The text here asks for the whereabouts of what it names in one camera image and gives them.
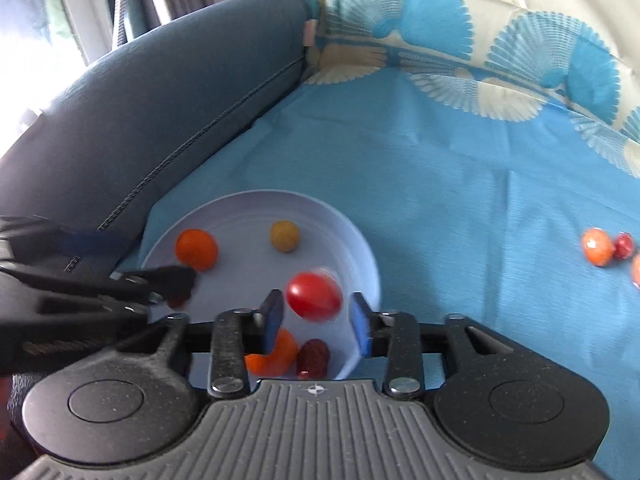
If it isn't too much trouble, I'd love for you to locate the braided grey cable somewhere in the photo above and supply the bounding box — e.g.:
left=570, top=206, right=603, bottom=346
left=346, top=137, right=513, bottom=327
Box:
left=111, top=0, right=135, bottom=47

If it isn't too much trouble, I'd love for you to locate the blue fabric sofa armrest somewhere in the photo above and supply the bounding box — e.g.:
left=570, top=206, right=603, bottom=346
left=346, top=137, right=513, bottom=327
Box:
left=0, top=0, right=312, bottom=266

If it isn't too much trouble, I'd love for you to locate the dark red jujube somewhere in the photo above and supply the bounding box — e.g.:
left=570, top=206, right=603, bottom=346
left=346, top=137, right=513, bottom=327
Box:
left=296, top=338, right=331, bottom=380

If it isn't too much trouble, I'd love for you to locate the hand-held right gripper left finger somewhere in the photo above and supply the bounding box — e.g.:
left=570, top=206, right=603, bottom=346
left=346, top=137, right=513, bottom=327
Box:
left=117, top=290, right=285, bottom=400

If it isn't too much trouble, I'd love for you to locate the orange cherry tomato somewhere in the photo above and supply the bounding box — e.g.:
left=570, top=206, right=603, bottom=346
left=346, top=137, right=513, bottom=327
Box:
left=245, top=328, right=299, bottom=377
left=175, top=229, right=219, bottom=272

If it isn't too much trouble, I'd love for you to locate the plastic-wrapped red fruit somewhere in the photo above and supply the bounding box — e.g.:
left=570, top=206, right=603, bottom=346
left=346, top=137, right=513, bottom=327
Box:
left=613, top=233, right=636, bottom=261

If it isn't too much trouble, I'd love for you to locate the white window frame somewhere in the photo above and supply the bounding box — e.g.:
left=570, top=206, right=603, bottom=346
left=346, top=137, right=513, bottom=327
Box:
left=47, top=0, right=118, bottom=63

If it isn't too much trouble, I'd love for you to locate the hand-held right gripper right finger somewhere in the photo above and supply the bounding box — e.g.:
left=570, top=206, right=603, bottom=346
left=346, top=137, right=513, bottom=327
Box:
left=350, top=292, right=523, bottom=400

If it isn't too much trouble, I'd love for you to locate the blue fan-print cloth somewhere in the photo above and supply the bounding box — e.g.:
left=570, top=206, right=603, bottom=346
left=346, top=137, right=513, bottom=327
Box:
left=117, top=0, right=640, bottom=480

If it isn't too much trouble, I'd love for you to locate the pale blue round plate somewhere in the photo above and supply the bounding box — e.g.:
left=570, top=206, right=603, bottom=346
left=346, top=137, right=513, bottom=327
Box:
left=140, top=190, right=381, bottom=382

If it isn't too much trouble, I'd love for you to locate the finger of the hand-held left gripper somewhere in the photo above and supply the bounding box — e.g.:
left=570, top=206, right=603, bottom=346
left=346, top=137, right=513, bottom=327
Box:
left=0, top=216, right=130, bottom=263
left=111, top=266, right=197, bottom=308

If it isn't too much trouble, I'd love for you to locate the red cherry tomato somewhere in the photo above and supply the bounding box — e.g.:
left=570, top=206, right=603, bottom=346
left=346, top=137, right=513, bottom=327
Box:
left=285, top=269, right=344, bottom=322

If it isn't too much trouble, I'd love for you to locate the tan longan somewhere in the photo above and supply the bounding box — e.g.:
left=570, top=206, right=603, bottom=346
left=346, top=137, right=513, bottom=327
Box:
left=270, top=220, right=301, bottom=253

